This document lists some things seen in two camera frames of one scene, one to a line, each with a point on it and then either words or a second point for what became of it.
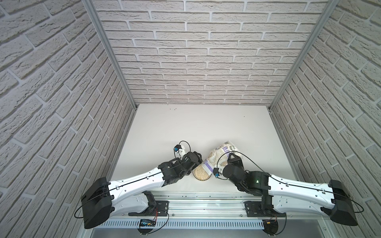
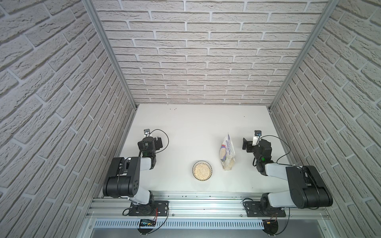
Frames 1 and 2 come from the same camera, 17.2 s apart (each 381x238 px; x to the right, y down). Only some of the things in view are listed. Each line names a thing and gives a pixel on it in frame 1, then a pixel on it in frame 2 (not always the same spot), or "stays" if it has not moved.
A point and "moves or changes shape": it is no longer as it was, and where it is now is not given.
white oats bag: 219,157 moves or changes shape
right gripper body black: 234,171 to 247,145
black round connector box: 270,226 stays
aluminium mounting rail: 214,204 stays
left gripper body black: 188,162 to 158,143
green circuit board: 147,222 stays
